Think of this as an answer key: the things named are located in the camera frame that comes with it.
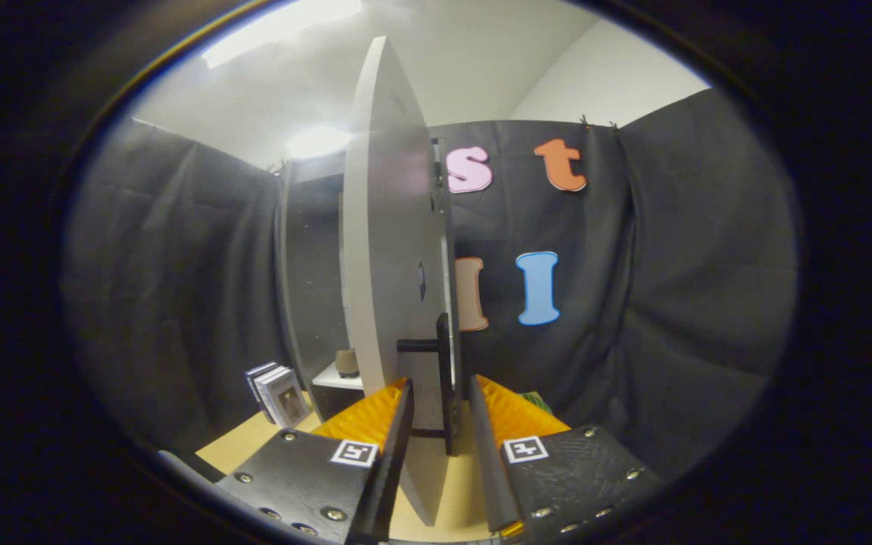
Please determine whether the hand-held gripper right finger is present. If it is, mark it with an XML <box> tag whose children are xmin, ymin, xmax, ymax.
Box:
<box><xmin>469</xmin><ymin>373</ymin><xmax>665</xmax><ymax>542</ymax></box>

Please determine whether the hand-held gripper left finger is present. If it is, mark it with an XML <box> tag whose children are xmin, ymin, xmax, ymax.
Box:
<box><xmin>211</xmin><ymin>377</ymin><xmax>416</xmax><ymax>545</ymax></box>

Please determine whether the black door handle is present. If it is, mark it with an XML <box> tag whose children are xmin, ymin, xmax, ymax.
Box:
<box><xmin>397</xmin><ymin>313</ymin><xmax>461</xmax><ymax>456</ymax></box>

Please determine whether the grey shoe cabinet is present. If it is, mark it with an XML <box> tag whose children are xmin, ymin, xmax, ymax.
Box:
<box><xmin>277</xmin><ymin>136</ymin><xmax>458</xmax><ymax>425</ymax></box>

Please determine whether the white shoe cabinet door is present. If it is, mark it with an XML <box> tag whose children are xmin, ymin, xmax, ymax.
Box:
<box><xmin>341</xmin><ymin>36</ymin><xmax>461</xmax><ymax>527</ymax></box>

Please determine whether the book with grey photo cover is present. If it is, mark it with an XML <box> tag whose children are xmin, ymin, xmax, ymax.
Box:
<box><xmin>262</xmin><ymin>367</ymin><xmax>312</xmax><ymax>427</ymax></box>

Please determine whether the black backdrop cloth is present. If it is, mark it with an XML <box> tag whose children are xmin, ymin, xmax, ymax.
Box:
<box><xmin>64</xmin><ymin>87</ymin><xmax>799</xmax><ymax>481</ymax></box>

